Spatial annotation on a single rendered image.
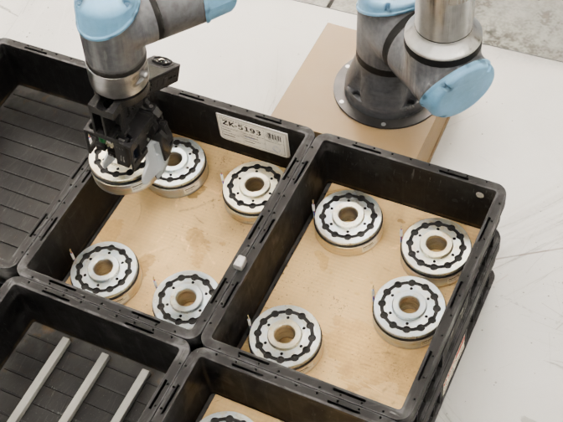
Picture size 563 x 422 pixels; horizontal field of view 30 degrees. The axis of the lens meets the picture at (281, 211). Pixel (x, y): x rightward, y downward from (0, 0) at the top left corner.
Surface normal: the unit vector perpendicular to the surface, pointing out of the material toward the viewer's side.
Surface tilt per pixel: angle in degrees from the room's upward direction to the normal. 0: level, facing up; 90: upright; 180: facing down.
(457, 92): 98
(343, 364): 0
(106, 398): 0
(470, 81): 98
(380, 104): 70
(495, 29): 0
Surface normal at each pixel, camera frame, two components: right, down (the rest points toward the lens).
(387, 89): -0.15, 0.55
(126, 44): 0.48, 0.73
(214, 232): -0.09, -0.59
